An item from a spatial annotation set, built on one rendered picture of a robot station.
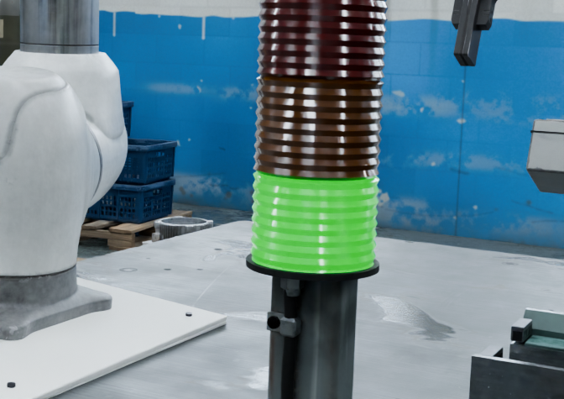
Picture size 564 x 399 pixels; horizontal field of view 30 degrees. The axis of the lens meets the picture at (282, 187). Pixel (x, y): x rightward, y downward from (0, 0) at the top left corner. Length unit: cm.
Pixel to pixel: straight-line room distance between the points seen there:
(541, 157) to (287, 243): 52
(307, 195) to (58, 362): 66
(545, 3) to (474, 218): 138
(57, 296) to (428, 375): 42
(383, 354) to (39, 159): 43
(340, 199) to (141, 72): 730
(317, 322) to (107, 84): 90
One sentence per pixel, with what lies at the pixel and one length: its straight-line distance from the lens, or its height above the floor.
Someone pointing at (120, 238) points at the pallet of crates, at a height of 7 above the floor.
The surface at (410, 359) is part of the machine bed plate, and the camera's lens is 118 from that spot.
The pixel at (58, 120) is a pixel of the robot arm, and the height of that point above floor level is 105.
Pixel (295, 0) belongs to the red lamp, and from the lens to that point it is 47.
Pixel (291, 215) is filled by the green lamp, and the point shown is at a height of 106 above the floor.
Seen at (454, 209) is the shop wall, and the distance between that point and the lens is 673.
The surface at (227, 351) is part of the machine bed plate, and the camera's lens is 118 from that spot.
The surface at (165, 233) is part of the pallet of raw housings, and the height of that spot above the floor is 52.
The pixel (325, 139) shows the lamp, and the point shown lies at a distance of 47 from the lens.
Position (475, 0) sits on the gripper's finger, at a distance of 107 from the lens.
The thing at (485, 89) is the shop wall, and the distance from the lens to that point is 662.
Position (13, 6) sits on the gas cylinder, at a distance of 783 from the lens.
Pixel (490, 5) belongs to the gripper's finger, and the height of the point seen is 118.
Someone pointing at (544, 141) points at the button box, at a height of 106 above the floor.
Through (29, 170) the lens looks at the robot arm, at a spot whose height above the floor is 99.
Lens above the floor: 113
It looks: 7 degrees down
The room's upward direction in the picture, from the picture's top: 2 degrees clockwise
